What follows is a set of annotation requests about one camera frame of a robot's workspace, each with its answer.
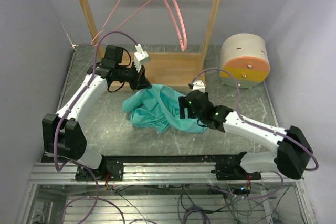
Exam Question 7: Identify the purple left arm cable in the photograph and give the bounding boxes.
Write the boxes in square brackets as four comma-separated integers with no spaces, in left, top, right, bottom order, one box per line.
[53,31,141,224]

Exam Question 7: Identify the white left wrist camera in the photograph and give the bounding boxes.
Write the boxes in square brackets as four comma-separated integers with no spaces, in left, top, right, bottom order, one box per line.
[134,44,151,72]

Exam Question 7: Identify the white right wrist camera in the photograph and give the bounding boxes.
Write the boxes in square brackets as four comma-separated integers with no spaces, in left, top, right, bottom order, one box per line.
[192,80,206,93]

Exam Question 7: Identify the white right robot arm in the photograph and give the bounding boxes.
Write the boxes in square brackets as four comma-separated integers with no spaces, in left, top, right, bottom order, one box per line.
[178,90,313,180]

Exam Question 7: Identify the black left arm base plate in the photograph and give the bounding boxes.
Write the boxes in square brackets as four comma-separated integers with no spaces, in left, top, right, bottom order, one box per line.
[75,158,124,182]

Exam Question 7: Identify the teal t shirt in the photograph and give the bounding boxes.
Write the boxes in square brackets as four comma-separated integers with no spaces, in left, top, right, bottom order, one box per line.
[122,84,206,133]

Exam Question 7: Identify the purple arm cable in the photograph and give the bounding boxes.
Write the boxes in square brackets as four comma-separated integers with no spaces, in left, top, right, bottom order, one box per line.
[188,68,320,201]
[53,31,141,224]

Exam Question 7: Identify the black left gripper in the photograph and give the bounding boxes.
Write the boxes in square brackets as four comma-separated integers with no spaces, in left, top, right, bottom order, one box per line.
[115,62,152,91]

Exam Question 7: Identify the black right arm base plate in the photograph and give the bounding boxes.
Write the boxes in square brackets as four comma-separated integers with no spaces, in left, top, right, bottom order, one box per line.
[209,152,261,181]

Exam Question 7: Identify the thick pink plastic hanger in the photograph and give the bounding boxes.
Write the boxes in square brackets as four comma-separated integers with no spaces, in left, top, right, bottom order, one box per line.
[159,0,188,52]

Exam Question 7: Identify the black floor cables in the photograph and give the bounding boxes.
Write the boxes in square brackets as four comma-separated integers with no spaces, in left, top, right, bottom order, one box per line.
[104,182,289,224]

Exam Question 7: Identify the thin pink wire hanger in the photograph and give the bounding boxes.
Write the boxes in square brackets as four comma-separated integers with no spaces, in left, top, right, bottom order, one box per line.
[90,0,161,47]

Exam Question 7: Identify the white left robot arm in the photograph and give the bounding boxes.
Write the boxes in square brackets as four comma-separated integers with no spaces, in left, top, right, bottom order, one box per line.
[42,44,151,180]

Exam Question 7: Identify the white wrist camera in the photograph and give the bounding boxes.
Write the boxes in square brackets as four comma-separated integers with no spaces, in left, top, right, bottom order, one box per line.
[192,80,206,93]
[134,44,151,72]

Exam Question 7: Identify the round drawer cabinet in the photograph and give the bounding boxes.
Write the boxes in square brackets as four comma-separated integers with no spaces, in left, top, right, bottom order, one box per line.
[220,33,270,89]

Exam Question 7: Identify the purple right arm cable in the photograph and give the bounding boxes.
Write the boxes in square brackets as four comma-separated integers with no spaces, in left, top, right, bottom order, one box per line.
[188,68,320,201]

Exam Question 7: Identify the aluminium rail frame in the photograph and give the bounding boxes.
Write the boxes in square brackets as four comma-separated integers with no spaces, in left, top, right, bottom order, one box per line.
[15,44,316,224]

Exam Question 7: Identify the wooden clothes rack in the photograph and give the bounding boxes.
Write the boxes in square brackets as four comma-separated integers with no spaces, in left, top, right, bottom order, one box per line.
[79,0,221,91]

